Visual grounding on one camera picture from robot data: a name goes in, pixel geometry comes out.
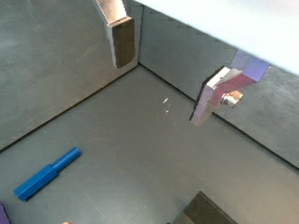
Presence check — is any blue peg object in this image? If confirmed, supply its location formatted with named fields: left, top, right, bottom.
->
left=14, top=147, right=82, bottom=201

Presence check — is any black angled fixture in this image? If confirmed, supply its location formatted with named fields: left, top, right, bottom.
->
left=166, top=191, right=238, bottom=224

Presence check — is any purple base block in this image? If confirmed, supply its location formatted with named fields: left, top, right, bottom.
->
left=0, top=204, right=11, bottom=224

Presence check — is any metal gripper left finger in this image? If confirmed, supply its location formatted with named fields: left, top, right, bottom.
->
left=94, top=0, right=137, bottom=68

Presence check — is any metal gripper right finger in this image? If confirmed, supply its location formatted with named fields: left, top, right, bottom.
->
left=190, top=50, right=270, bottom=125

